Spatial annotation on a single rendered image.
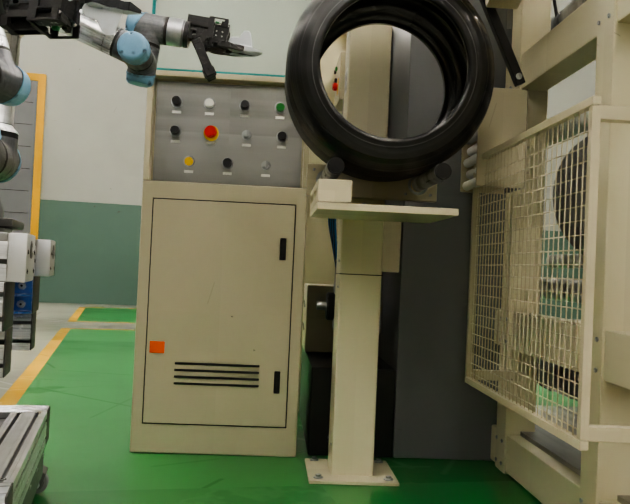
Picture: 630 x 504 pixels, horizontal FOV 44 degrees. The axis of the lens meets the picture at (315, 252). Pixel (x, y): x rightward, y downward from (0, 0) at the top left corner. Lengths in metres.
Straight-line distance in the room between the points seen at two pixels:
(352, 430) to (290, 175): 0.88
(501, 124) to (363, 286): 0.64
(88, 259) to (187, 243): 8.63
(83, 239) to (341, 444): 9.05
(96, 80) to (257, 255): 9.02
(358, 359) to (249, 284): 0.47
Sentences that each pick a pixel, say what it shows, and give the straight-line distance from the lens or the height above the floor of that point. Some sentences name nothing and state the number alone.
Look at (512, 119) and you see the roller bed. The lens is 2.45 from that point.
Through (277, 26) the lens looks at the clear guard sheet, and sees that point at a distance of 2.77.
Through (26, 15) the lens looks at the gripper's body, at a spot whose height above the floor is 1.01.
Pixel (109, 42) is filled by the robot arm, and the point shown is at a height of 1.17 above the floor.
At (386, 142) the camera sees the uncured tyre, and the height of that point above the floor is 0.96.
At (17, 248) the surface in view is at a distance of 1.52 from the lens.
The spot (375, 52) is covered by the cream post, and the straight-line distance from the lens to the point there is 2.48.
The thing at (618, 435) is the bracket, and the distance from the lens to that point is 1.70.
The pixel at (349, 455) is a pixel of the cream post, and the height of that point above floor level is 0.07.
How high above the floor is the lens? 0.63
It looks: 1 degrees up
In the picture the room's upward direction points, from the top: 3 degrees clockwise
